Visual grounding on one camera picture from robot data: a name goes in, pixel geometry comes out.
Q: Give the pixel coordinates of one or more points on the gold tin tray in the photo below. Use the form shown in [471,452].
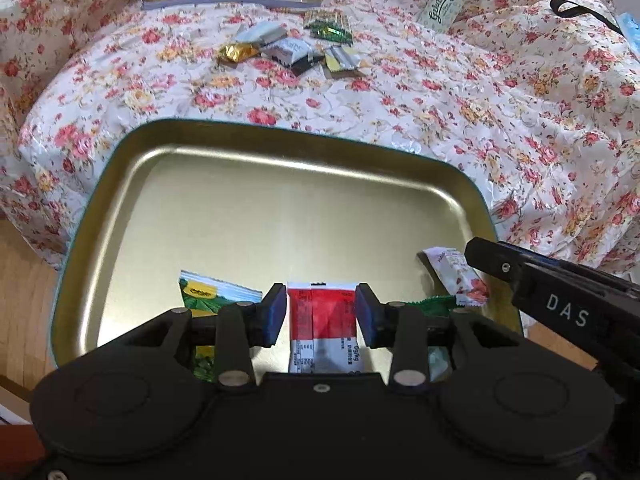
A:
[275,200]

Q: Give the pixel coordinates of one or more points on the pile of snack packets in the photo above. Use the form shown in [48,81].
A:
[287,50]

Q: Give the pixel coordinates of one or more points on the gold heart-patterned snack packet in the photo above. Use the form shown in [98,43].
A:
[325,16]

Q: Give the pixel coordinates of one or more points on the blue tissue pack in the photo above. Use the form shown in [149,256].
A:
[631,35]

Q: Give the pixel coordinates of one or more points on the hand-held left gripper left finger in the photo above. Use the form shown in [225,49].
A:
[272,315]

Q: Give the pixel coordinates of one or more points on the small black snack packet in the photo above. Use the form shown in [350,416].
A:
[306,64]

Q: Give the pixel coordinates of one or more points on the green yellow snack packet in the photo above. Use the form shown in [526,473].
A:
[215,295]

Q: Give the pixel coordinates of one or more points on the white pink floral snack packet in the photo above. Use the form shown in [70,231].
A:
[460,272]

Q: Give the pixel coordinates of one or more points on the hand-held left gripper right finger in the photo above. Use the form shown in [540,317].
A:
[365,315]

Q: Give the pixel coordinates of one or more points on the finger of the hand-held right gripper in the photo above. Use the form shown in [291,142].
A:
[492,260]

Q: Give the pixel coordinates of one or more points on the plain green snack packet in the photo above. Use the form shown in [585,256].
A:
[435,306]

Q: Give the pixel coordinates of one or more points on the floral sofa cover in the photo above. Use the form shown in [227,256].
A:
[450,110]

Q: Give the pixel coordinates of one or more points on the red white snack packet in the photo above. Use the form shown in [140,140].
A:
[320,310]

